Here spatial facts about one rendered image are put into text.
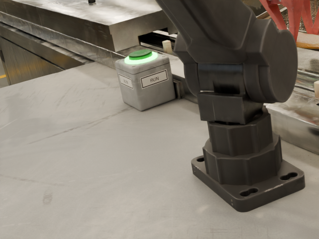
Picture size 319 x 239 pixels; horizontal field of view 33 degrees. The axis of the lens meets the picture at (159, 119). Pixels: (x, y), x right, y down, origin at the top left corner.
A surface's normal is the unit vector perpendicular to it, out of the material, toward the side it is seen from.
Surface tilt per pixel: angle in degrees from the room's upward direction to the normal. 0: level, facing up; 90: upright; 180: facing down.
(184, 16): 129
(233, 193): 0
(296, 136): 90
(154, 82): 90
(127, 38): 90
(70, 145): 0
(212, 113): 90
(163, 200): 0
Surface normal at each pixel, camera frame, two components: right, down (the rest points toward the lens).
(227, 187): -0.18, -0.91
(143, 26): 0.48, 0.26
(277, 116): -0.86, 0.33
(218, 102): -0.55, 0.40
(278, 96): 0.82, 0.08
